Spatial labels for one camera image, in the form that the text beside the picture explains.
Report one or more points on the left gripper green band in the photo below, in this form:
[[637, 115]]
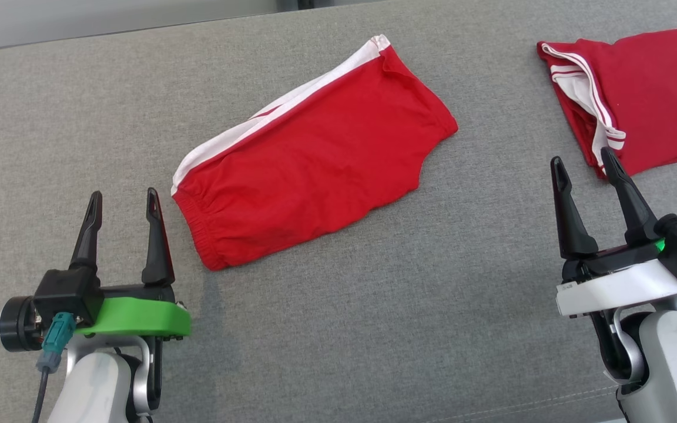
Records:
[[138, 317]]

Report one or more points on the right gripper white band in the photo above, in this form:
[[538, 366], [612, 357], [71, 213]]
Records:
[[620, 288]]

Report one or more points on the red jersey with white trim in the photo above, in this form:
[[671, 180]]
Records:
[[662, 100]]

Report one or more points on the red shorts with white stripe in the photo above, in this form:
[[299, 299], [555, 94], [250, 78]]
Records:
[[315, 164]]

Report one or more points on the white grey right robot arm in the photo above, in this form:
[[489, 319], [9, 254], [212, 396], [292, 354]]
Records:
[[673, 364]]

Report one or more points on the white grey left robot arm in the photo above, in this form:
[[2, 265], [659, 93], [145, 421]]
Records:
[[91, 388]]

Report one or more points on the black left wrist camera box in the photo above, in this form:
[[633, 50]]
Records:
[[68, 294]]

